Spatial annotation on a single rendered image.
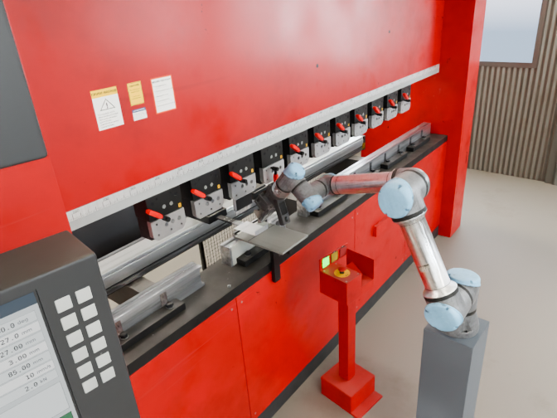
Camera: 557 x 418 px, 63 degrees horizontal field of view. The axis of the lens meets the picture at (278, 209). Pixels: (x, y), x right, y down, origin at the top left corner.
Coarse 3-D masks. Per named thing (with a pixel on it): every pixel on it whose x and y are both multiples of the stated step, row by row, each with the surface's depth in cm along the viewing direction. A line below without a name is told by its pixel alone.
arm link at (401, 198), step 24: (384, 192) 144; (408, 192) 140; (408, 216) 143; (408, 240) 148; (432, 240) 147; (432, 264) 146; (432, 288) 148; (456, 288) 148; (432, 312) 149; (456, 312) 145
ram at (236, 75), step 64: (64, 0) 118; (128, 0) 132; (192, 0) 150; (256, 0) 173; (320, 0) 204; (384, 0) 249; (64, 64) 122; (128, 64) 136; (192, 64) 155; (256, 64) 180; (320, 64) 215; (384, 64) 265; (64, 128) 125; (128, 128) 141; (192, 128) 162; (256, 128) 189; (64, 192) 129
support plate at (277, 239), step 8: (264, 224) 205; (272, 224) 204; (264, 232) 198; (272, 232) 197; (280, 232) 197; (288, 232) 196; (296, 232) 196; (240, 240) 194; (248, 240) 192; (256, 240) 192; (264, 240) 191; (272, 240) 191; (280, 240) 191; (288, 240) 190; (296, 240) 190; (264, 248) 186; (272, 248) 185; (280, 248) 184; (288, 248) 184
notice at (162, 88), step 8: (152, 80) 144; (160, 80) 146; (168, 80) 149; (152, 88) 145; (160, 88) 147; (168, 88) 150; (160, 96) 148; (168, 96) 150; (160, 104) 148; (168, 104) 151; (160, 112) 149
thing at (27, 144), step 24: (0, 0) 53; (0, 24) 54; (0, 48) 54; (0, 72) 55; (0, 96) 56; (24, 96) 57; (0, 120) 56; (24, 120) 58; (0, 144) 57; (24, 144) 59; (0, 168) 58
